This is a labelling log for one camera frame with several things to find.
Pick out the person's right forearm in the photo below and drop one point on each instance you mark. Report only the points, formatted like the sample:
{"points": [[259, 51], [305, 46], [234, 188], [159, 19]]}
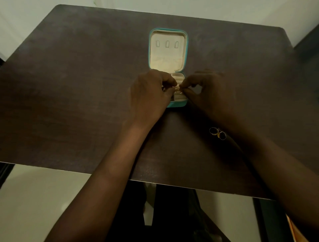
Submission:
{"points": [[281, 174]]}

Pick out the person's left forearm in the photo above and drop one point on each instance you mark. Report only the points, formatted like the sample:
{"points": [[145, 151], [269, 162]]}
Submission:
{"points": [[97, 189]]}

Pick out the black floor door track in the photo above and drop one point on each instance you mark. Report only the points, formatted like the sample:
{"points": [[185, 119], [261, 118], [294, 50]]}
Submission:
{"points": [[5, 174]]}

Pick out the person's right hand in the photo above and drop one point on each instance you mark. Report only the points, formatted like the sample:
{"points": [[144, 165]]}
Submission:
{"points": [[214, 97]]}

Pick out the black trousers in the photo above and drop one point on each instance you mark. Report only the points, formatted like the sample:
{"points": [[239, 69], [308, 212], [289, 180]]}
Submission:
{"points": [[172, 217]]}

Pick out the dark grey upholstered chair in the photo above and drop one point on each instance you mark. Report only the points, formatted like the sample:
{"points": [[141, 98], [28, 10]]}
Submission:
{"points": [[311, 62]]}

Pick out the teal jewelry box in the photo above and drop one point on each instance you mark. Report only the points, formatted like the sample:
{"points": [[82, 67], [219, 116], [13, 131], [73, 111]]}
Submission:
{"points": [[167, 49]]}

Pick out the person's left hand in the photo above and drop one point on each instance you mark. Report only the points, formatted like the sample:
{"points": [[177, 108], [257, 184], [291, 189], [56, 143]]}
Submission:
{"points": [[149, 99]]}

